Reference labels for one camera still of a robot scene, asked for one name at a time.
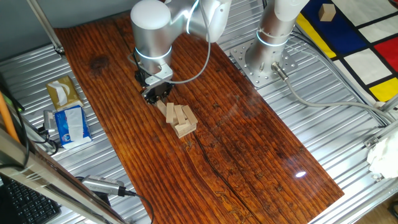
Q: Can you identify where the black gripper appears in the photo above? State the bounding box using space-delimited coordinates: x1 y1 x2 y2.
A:
134 68 175 106

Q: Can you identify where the gold tissue pack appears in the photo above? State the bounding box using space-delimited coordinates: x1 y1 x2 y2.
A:
45 75 84 112

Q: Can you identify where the glossy brown wooden board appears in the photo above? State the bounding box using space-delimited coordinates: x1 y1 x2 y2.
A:
53 9 345 224

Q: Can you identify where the blue tissue pack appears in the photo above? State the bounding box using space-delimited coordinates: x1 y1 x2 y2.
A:
54 105 93 149

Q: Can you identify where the small silver adapter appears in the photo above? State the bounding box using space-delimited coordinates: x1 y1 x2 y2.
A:
42 109 56 133

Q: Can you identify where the grey metal pole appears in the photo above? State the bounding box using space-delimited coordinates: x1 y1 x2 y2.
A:
26 0 67 57

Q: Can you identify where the orange pole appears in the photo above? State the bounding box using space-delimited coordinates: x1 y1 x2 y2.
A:
0 91 21 144

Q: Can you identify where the black keyboard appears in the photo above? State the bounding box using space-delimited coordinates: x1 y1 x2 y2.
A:
0 176 62 224

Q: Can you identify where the small wooden cube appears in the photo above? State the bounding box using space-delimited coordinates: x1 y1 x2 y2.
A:
318 3 337 22

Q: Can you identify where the colourful checked cloth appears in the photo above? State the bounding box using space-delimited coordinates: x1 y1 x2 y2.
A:
295 0 398 104

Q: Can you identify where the white crumpled cloth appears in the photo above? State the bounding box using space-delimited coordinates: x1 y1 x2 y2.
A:
366 130 398 180

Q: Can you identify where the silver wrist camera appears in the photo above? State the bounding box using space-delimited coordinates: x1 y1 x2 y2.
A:
144 65 174 88

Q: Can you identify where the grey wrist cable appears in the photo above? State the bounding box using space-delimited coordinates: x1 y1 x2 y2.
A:
127 0 212 85

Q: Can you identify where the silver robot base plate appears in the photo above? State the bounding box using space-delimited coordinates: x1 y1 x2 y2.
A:
229 39 299 89

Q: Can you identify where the black hub cable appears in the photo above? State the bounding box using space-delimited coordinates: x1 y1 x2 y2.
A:
117 185 155 224

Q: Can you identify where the grey base cable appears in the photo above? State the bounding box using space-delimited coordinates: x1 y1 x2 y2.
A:
270 61 396 124

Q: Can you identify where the black adapter cable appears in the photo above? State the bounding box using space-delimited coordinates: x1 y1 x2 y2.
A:
30 126 60 156

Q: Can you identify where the silver monitor frame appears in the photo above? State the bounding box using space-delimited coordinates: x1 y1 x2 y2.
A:
0 123 129 224

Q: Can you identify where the aluminium frame bar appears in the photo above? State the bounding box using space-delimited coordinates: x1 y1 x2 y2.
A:
377 93 398 113
363 119 398 149

